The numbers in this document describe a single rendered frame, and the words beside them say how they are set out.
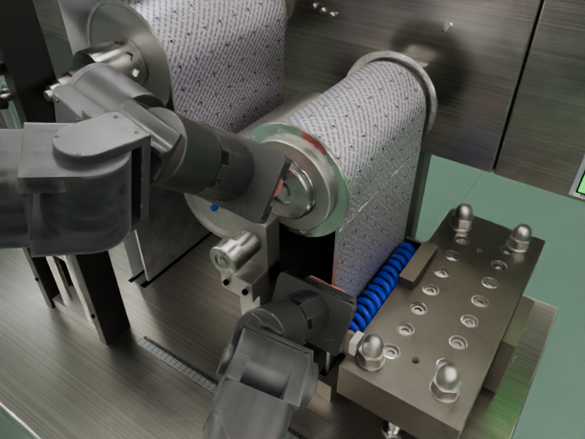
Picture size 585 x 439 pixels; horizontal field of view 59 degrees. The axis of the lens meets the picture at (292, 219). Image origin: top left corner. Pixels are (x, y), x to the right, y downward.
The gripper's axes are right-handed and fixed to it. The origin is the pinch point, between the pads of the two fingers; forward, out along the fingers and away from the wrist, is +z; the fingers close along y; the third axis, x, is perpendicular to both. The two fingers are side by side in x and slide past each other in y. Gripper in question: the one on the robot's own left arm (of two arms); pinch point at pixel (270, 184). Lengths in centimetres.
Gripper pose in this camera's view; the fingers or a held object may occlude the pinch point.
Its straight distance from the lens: 55.4
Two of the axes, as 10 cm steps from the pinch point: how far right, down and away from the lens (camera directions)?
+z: 3.9, 0.8, 9.2
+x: 3.9, -9.2, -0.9
